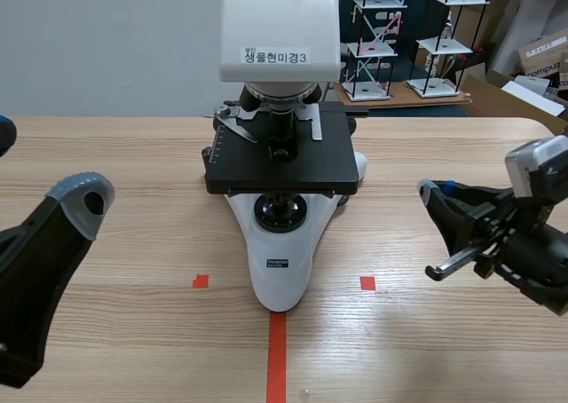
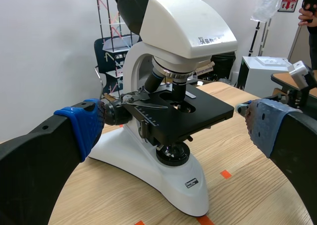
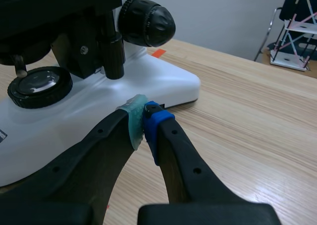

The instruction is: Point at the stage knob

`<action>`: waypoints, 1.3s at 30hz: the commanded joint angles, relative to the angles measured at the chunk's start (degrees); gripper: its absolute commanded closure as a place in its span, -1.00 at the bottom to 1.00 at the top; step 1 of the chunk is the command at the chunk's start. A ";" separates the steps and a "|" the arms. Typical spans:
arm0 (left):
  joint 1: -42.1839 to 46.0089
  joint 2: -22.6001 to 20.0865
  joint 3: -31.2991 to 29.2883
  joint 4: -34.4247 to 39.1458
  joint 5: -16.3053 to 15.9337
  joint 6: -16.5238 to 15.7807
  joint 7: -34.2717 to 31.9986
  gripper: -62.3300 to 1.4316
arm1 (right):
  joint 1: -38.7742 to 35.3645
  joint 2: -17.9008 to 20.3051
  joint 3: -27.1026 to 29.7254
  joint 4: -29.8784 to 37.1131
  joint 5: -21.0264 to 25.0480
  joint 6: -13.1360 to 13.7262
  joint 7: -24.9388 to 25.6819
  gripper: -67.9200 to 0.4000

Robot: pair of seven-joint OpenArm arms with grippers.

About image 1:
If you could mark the printed cardboard box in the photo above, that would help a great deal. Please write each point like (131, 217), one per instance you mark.
(543, 59)

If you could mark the white shelf tower, black rods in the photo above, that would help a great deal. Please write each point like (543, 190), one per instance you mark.
(448, 48)

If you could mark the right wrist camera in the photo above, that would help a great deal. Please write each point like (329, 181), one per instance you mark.
(534, 165)

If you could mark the white and black microscope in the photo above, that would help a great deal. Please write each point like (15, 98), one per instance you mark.
(277, 34)

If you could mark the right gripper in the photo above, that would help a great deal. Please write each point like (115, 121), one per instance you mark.
(532, 252)

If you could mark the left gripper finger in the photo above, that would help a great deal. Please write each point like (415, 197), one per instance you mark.
(31, 261)
(6, 134)

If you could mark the brown base board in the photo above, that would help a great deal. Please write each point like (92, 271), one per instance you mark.
(399, 101)

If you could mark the white shelf tower, coloured straws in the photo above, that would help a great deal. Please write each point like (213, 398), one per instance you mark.
(375, 48)

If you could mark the open brown cardboard box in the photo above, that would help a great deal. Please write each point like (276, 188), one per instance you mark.
(510, 101)

